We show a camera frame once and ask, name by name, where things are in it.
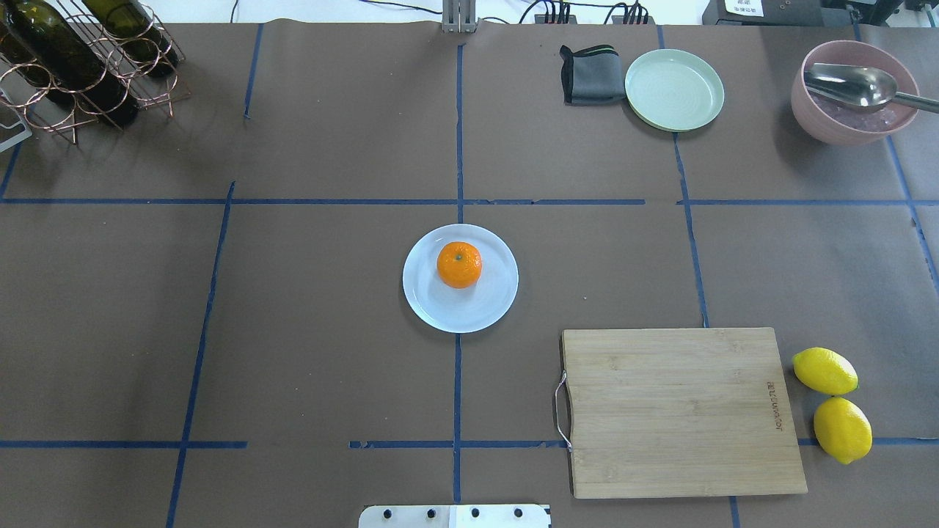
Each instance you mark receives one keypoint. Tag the orange mandarin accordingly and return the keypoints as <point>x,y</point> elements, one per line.
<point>459,265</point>

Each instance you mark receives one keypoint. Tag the light blue plate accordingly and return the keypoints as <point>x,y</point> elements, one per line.
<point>460,311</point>

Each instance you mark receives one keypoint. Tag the light green plate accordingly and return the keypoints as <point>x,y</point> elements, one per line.
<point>674,90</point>

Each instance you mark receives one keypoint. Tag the dark grey folded cloth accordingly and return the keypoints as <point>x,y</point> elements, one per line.
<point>592,76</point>

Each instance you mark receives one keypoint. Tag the bamboo cutting board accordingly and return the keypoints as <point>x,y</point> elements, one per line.
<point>677,413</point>

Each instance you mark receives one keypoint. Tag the upper yellow lemon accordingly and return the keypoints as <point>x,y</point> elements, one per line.
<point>825,371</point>

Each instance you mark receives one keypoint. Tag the yellow lemon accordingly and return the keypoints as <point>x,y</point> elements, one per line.
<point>842,430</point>
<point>825,371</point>

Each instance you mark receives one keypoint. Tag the lower yellow lemon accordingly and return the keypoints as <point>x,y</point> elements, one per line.
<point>842,430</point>

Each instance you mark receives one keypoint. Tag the pink bowl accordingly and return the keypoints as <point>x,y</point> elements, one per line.
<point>835,124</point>

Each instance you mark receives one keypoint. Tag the large metal spoon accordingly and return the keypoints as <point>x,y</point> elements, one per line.
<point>863,88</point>

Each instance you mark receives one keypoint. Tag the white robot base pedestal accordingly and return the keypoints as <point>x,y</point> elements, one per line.
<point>479,515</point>

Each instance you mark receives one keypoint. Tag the copper wire bottle rack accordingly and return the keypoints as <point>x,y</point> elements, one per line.
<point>43,106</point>

